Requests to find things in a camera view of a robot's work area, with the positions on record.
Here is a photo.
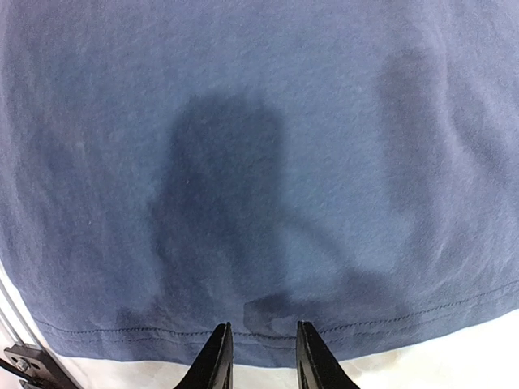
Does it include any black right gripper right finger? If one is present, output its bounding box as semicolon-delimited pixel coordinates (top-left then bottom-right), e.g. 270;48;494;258
296;321;359;389

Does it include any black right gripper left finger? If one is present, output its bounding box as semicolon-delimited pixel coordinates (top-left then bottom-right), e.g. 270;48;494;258
181;323;234;389

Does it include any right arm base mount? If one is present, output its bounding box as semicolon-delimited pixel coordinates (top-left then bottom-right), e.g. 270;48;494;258
1;344;81;389

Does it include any aluminium front rail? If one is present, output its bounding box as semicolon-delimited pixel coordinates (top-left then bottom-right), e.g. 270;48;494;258
1;282;45;349

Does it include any dark blue garment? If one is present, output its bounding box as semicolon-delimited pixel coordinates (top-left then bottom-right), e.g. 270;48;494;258
1;1;518;367

